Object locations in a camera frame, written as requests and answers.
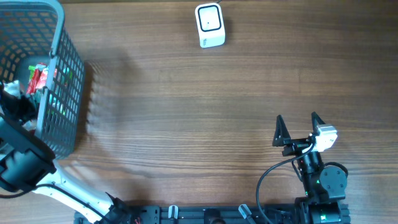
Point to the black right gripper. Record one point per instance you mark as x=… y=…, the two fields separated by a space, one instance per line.
x=295 y=145

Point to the red small juice carton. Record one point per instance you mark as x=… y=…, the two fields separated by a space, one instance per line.
x=37 y=78

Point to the green gummy candy bag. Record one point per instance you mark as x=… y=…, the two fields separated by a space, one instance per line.
x=34 y=99

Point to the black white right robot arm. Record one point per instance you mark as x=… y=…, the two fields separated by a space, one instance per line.
x=324 y=182

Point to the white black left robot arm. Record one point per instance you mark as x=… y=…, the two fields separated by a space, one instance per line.
x=31 y=167

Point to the white barcode scanner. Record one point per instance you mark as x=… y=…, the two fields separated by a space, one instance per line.
x=210 y=25

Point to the grey plastic mesh basket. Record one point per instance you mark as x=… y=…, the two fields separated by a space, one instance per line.
x=34 y=32

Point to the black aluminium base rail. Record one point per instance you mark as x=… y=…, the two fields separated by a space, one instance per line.
x=278 y=213

